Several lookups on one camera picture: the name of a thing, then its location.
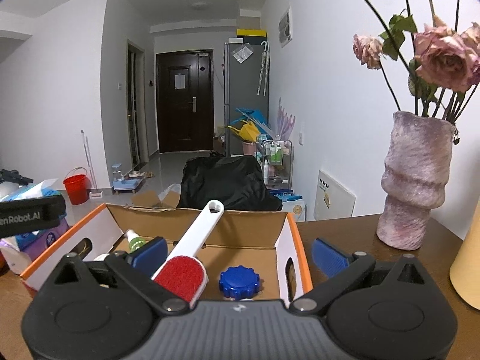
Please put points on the orange white cardboard box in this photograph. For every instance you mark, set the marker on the orange white cardboard box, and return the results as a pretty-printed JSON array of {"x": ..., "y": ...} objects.
[{"x": 267, "y": 242}]

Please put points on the textured pink ceramic vase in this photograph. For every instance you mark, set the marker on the textured pink ceramic vase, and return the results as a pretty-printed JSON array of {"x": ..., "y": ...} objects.
[{"x": 417, "y": 170}]

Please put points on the white board against wall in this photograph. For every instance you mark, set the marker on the white board against wall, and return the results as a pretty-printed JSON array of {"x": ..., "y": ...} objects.
[{"x": 333, "y": 200}]

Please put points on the red bucket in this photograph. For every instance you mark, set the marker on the red bucket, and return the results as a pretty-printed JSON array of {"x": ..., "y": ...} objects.
[{"x": 76, "y": 184}]

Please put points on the purple tissue pack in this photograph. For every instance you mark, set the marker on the purple tissue pack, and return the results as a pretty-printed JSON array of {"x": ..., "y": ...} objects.
[{"x": 21, "y": 250}]

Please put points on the black bag on chair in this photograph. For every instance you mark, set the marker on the black bag on chair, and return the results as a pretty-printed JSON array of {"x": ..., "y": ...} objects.
[{"x": 236, "y": 182}]

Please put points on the blue ridged jar lid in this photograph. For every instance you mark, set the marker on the blue ridged jar lid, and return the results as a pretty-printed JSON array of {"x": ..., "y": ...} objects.
[{"x": 239, "y": 282}]

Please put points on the green white bottle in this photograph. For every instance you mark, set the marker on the green white bottle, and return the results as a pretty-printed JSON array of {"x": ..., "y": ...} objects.
[{"x": 135, "y": 242}]

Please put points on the white electrical panel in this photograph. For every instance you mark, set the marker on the white electrical panel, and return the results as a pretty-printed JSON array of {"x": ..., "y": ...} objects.
[{"x": 285, "y": 35}]

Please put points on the dark entrance door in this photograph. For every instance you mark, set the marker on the dark entrance door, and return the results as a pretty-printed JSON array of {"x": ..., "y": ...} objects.
[{"x": 185, "y": 100}]

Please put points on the grey refrigerator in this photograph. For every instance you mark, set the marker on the grey refrigerator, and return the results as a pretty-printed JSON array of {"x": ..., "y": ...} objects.
[{"x": 243, "y": 86}]

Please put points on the white spray bottle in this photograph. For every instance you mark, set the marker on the white spray bottle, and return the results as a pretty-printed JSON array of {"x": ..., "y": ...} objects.
[{"x": 101, "y": 257}]

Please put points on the yellow blue bags pile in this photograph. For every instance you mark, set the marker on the yellow blue bags pile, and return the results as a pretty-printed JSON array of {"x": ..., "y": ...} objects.
[{"x": 250, "y": 125}]

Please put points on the blue tissue pack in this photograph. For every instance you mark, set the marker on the blue tissue pack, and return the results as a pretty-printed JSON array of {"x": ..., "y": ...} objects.
[{"x": 16, "y": 192}]

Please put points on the red white lint brush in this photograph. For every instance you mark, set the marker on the red white lint brush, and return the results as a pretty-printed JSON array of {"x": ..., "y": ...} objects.
[{"x": 182, "y": 273}]

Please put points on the yellow box on refrigerator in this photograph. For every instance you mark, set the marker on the yellow box on refrigerator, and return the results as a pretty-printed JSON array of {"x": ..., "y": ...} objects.
[{"x": 244, "y": 32}]

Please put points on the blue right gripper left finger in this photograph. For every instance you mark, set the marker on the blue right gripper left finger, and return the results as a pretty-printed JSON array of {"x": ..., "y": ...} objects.
[{"x": 149, "y": 257}]

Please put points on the dried pink rose bouquet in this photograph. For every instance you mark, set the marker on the dried pink rose bouquet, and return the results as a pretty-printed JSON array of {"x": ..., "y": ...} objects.
[{"x": 442, "y": 63}]

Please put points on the pet water feeder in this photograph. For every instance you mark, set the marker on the pet water feeder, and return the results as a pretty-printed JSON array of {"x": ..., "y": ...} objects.
[{"x": 125, "y": 183}]

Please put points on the metal trolley with bottles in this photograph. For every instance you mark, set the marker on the metal trolley with bottles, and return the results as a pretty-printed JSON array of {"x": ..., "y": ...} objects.
[{"x": 275, "y": 158}]

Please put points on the cream thermos jug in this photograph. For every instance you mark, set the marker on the cream thermos jug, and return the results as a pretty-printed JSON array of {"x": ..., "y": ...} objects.
[{"x": 465, "y": 270}]

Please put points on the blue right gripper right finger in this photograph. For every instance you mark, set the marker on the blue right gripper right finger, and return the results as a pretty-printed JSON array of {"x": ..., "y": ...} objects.
[{"x": 329, "y": 259}]

